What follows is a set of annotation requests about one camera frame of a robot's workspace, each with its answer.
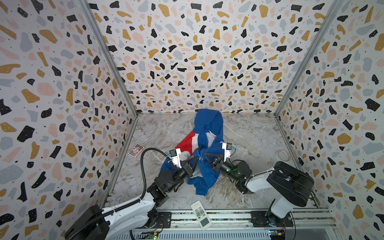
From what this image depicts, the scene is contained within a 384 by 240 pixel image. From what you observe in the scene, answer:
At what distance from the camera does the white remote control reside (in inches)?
28.7

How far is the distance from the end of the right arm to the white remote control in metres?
0.23

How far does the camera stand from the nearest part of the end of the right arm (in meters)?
0.70
